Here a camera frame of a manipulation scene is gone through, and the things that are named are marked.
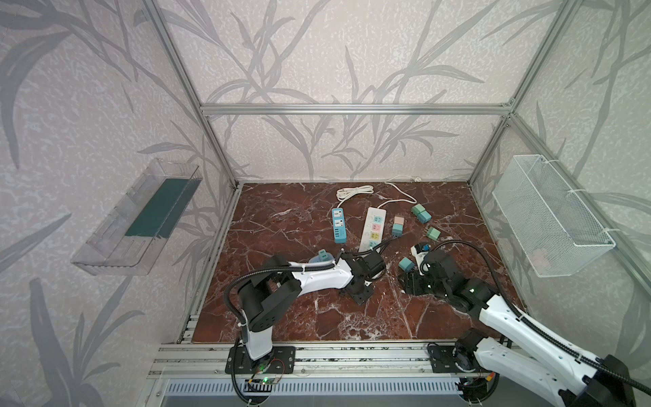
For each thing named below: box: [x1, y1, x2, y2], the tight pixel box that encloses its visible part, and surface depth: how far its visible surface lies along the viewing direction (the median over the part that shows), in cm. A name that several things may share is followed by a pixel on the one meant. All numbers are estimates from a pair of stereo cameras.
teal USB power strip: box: [331, 206, 347, 244], surface depth 104 cm
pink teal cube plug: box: [391, 216, 405, 238], surface depth 104 cm
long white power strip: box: [358, 206, 387, 252], surface depth 104 cm
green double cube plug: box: [411, 203, 433, 224], surface depth 110 cm
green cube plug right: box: [426, 226, 442, 240], surface depth 103 cm
